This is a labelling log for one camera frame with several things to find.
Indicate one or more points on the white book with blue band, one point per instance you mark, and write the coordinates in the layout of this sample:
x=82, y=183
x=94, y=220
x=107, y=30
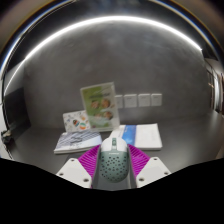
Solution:
x=145, y=136

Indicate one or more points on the black monitor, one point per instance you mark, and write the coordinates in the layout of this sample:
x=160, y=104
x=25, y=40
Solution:
x=16, y=113

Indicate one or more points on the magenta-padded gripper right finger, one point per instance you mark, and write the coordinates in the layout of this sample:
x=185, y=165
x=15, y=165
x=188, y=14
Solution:
x=152, y=170

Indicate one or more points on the white ceiling light strip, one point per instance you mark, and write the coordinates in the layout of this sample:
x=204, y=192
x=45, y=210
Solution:
x=110, y=18

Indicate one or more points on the green menu sign stand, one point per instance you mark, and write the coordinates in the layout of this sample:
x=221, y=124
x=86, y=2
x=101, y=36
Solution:
x=100, y=106

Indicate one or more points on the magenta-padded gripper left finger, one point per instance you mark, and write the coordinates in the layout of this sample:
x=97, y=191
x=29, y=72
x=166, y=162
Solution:
x=75, y=171

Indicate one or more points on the dark framed glass partition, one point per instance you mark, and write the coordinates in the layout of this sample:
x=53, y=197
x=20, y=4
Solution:
x=215, y=86

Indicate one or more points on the grey striped magazine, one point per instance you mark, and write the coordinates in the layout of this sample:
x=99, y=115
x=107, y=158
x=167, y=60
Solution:
x=77, y=141

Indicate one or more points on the white wall socket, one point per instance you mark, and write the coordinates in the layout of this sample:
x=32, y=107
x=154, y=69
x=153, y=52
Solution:
x=119, y=101
x=144, y=100
x=156, y=99
x=130, y=100

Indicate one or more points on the white card with colourful pictures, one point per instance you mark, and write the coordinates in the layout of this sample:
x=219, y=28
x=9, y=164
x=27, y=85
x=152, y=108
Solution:
x=75, y=121

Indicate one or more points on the white and green perforated mouse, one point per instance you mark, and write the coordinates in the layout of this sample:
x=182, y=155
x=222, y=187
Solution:
x=114, y=163

